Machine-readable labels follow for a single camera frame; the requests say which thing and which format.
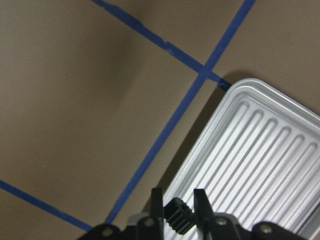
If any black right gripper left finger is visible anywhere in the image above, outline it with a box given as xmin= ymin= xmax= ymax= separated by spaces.
xmin=139 ymin=187 xmax=164 ymax=240

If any silver metal tray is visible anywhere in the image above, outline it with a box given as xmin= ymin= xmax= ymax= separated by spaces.
xmin=163 ymin=78 xmax=320 ymax=240

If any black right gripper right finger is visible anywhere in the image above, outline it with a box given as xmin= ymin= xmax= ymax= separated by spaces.
xmin=193 ymin=189 xmax=238 ymax=240

